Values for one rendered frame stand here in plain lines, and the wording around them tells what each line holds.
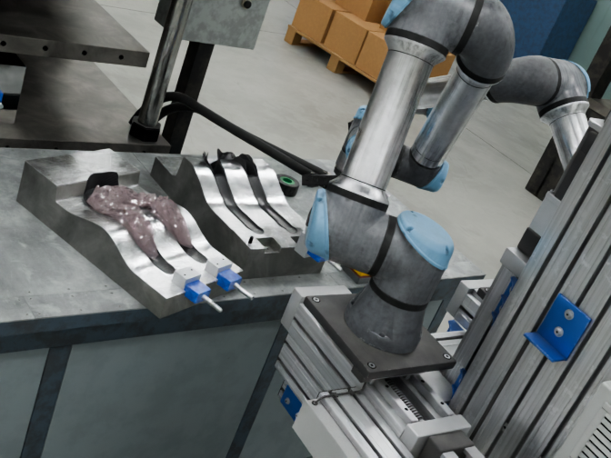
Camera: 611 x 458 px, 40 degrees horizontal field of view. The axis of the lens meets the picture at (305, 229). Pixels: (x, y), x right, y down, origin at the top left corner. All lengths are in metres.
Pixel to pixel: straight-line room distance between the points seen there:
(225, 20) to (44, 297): 1.27
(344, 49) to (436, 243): 5.58
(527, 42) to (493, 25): 7.43
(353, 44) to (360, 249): 5.52
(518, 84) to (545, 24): 6.86
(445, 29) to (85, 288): 0.92
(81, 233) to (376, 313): 0.74
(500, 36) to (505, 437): 0.71
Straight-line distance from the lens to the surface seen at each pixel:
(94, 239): 1.92
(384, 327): 1.55
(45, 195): 2.02
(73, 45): 2.48
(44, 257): 1.92
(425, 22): 1.49
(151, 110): 2.60
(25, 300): 1.78
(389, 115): 1.48
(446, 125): 1.67
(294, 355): 1.73
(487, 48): 1.52
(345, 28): 7.01
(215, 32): 2.75
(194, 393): 2.22
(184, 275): 1.83
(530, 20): 8.96
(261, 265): 2.06
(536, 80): 2.00
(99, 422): 2.12
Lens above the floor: 1.84
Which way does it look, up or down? 26 degrees down
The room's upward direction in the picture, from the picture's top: 22 degrees clockwise
